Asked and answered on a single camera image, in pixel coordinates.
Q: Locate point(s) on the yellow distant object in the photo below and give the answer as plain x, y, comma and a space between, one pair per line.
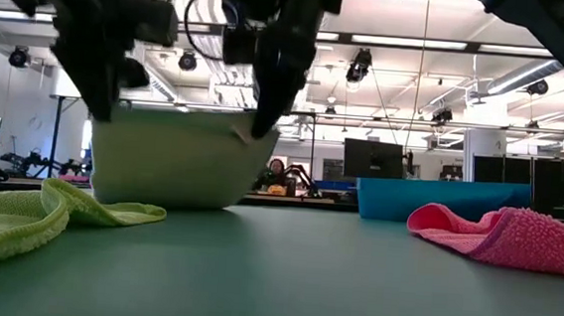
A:
277, 190

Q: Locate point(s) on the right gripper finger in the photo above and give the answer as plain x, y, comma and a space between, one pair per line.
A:
276, 103

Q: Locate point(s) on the black overhead frame bar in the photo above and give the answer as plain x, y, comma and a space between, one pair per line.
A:
409, 42

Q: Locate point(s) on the blue plastic bin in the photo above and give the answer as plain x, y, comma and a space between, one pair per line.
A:
433, 203

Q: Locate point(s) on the pink microfiber towel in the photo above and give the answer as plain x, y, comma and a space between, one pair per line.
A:
530, 240

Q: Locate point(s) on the black ceiling spotlight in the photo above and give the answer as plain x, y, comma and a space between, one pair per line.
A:
442, 115
187, 62
537, 87
19, 56
359, 66

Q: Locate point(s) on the person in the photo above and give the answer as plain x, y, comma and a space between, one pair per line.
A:
275, 175

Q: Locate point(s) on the green table mat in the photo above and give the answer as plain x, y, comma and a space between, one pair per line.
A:
254, 275

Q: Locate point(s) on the pale green microfiber towel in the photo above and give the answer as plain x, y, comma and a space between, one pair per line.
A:
177, 165

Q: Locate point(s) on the lime green microfiber towel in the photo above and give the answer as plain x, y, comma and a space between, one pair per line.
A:
9, 218

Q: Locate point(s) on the wooden distant table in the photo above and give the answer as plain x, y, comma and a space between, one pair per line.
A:
299, 199

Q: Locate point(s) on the large black monitor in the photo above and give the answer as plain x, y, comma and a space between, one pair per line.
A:
371, 159

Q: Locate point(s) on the silver ventilation duct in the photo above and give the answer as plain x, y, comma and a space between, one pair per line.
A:
521, 77

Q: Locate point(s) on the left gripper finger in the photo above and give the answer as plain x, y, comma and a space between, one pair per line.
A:
113, 76
84, 74

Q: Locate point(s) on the black partition panels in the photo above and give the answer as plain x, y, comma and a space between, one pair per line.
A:
535, 173

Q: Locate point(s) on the small black monitor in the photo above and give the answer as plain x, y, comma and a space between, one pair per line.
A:
452, 173

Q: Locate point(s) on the black gantry frame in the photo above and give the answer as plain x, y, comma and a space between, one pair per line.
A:
312, 150
55, 137

